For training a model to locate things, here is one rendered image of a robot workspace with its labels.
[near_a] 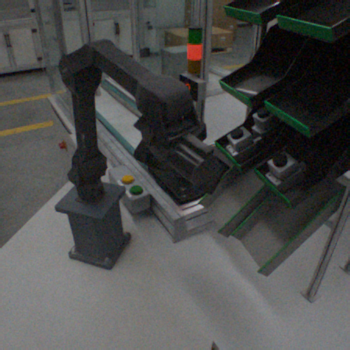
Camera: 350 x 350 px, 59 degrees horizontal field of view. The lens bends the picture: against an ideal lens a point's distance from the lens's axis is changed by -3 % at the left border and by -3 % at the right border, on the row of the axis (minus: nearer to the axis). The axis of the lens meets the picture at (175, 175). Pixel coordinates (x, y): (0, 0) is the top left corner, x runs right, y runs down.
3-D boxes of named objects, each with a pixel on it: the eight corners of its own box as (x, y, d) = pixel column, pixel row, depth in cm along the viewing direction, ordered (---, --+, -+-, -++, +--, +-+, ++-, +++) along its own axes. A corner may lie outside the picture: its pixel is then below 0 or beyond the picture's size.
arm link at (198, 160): (142, 94, 47) (201, 134, 42) (180, 82, 52) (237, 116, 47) (137, 153, 55) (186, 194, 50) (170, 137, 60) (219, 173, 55)
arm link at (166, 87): (58, 74, 64) (56, 23, 56) (93, 66, 68) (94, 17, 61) (151, 159, 52) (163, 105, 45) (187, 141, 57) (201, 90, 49)
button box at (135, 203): (132, 214, 106) (130, 199, 102) (108, 182, 121) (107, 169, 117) (151, 207, 109) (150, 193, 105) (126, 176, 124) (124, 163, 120)
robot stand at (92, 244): (67, 258, 95) (53, 206, 84) (91, 226, 107) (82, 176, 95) (111, 270, 91) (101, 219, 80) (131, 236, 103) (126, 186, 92)
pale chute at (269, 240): (267, 277, 74) (258, 273, 71) (239, 240, 84) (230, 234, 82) (356, 191, 69) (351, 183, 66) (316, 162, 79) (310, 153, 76)
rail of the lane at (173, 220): (173, 244, 100) (173, 217, 94) (85, 133, 164) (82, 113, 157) (188, 237, 103) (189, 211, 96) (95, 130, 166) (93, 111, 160)
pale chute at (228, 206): (227, 238, 85) (218, 233, 82) (206, 208, 95) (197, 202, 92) (305, 160, 79) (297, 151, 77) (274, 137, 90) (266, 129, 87)
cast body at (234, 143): (237, 165, 76) (228, 143, 72) (229, 155, 80) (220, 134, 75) (267, 148, 76) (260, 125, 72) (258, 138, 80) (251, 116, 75)
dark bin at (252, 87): (251, 108, 65) (241, 78, 61) (221, 88, 75) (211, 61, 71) (356, 44, 66) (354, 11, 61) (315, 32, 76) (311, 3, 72)
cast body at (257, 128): (263, 144, 78) (256, 121, 73) (253, 136, 81) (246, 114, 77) (291, 126, 78) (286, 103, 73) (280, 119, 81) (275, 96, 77)
